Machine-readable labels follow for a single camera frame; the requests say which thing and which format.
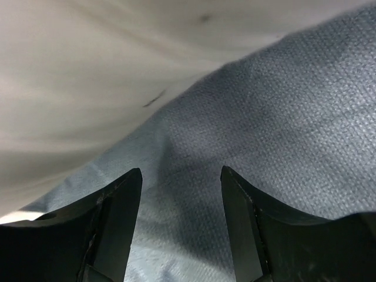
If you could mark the blue-grey fabric pillowcase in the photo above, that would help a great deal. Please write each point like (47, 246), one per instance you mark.
(296, 120)

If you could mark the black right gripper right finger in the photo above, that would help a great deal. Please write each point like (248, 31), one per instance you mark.
(271, 241)

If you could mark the white pillow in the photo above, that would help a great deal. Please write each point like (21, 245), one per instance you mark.
(78, 76)

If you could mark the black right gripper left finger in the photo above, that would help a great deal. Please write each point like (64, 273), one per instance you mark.
(87, 240)

